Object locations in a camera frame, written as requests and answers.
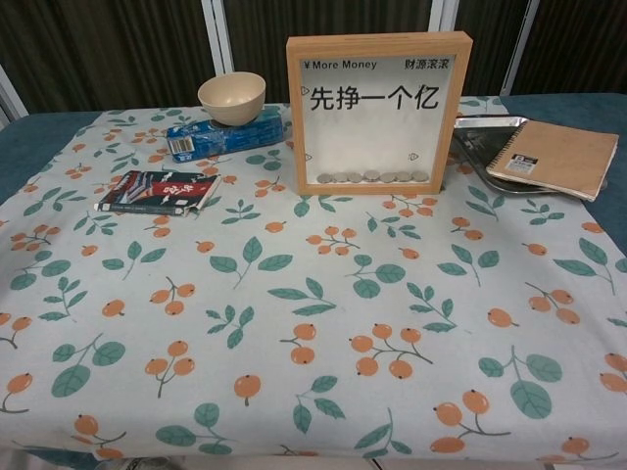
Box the dark ribbed partition screen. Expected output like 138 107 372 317
0 0 627 133

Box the beige bowl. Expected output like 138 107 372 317
197 70 267 127

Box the blue tissue pack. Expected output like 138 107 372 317
166 108 285 164

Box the floral fruit tablecloth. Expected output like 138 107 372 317
0 95 627 470

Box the wooden frame money box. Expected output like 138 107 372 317
285 31 474 197

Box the dark red-white snack packet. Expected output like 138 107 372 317
92 169 222 220

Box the kraft spiral notebook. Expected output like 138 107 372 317
484 119 619 203

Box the teal blue table cover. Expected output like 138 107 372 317
0 92 627 464

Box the metal tray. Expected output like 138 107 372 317
453 116 555 196

